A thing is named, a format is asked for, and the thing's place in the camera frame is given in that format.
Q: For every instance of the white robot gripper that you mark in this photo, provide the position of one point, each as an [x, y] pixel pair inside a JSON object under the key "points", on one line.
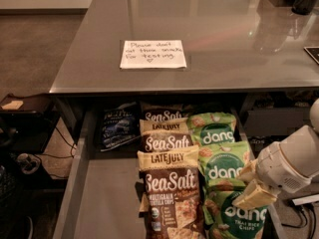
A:
{"points": [[278, 170]]}

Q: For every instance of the green dang chip bag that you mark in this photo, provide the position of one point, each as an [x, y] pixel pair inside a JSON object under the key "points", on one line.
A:
{"points": [[211, 128], [226, 221], [221, 163]]}

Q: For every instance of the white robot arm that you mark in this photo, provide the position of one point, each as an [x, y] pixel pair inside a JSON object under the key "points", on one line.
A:
{"points": [[308, 133]]}

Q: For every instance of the front brown Sea Salt bag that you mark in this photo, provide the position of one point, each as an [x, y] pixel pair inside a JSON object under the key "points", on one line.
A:
{"points": [[172, 190]]}

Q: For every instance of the brown sea salt bag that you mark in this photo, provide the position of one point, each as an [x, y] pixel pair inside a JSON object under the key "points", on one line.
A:
{"points": [[159, 136], [161, 112], [172, 190]]}

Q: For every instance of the middle brown Sea Salt bag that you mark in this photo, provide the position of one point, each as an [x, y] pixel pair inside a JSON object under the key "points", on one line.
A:
{"points": [[159, 136]]}

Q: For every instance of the rear brown Sea Salt bag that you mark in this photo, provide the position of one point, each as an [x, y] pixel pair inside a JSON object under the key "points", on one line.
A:
{"points": [[161, 112]]}

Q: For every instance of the blue chip bag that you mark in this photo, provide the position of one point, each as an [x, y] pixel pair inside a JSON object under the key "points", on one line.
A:
{"points": [[120, 126]]}

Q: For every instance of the open grey top drawer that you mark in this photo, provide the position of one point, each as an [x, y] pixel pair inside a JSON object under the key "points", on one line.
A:
{"points": [[103, 193]]}

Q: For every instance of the white handwritten paper note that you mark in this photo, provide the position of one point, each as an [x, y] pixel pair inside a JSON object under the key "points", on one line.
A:
{"points": [[153, 54]]}

